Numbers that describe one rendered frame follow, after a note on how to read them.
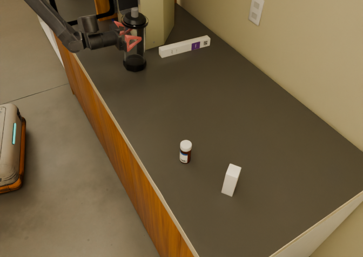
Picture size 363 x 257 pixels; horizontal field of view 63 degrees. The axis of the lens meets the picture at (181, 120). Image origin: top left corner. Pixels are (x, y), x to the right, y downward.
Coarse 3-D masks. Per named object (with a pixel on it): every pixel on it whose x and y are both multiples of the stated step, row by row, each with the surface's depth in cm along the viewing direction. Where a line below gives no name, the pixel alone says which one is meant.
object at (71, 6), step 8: (56, 0) 137; (64, 0) 139; (72, 0) 141; (80, 0) 143; (88, 0) 145; (96, 0) 147; (104, 0) 150; (64, 8) 142; (72, 8) 144; (80, 8) 146; (88, 8) 148; (96, 8) 150; (104, 8) 152; (64, 16) 144; (72, 16) 146; (80, 16) 148
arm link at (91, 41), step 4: (88, 32) 113; (92, 32) 114; (84, 36) 114; (88, 36) 114; (92, 36) 114; (96, 36) 115; (100, 36) 115; (88, 40) 114; (92, 40) 114; (96, 40) 114; (100, 40) 115; (88, 44) 115; (92, 44) 114; (96, 44) 115; (100, 44) 116; (92, 48) 115; (96, 48) 116
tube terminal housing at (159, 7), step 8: (144, 0) 127; (152, 0) 129; (160, 0) 131; (168, 0) 140; (144, 8) 130; (152, 8) 132; (160, 8) 134; (168, 8) 143; (120, 16) 156; (152, 16) 134; (160, 16) 137; (168, 16) 146; (152, 24) 137; (160, 24) 140; (168, 24) 149; (152, 32) 140; (160, 32) 143; (168, 32) 152; (152, 40) 143; (160, 40) 146
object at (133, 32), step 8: (128, 24) 116; (144, 24) 117; (128, 32) 119; (136, 32) 118; (144, 32) 121; (136, 40) 121; (144, 40) 124; (136, 48) 124; (144, 48) 127; (128, 56) 127; (136, 56) 127; (144, 56) 130; (128, 64) 130; (136, 64) 130
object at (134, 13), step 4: (132, 8) 116; (136, 8) 116; (128, 12) 119; (132, 12) 116; (136, 12) 116; (124, 16) 118; (128, 16) 117; (132, 16) 117; (136, 16) 117; (140, 16) 118; (144, 16) 119; (124, 20) 117; (128, 20) 116; (132, 20) 116; (136, 20) 116; (140, 20) 116; (144, 20) 118; (132, 24) 116; (136, 24) 116
